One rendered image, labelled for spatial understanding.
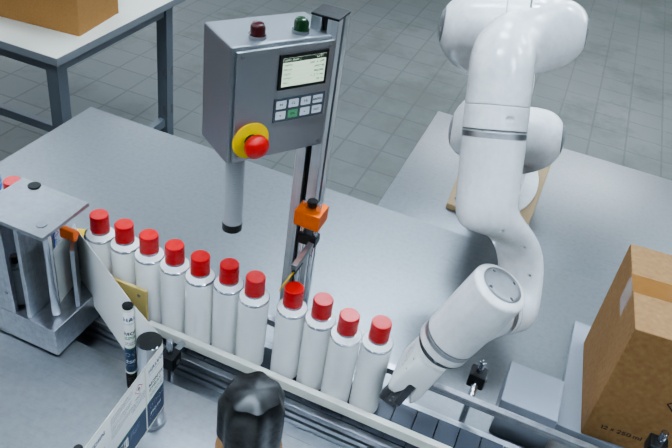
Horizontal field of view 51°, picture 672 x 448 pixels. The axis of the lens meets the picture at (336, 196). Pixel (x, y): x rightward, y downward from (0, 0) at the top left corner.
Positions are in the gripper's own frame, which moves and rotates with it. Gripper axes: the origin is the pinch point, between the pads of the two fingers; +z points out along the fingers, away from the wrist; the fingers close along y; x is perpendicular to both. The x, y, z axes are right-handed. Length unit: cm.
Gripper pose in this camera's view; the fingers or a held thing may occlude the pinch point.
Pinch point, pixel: (393, 393)
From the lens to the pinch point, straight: 123.2
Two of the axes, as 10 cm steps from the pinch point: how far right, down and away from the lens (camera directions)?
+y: -3.8, 4.9, -7.8
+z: -4.3, 6.5, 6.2
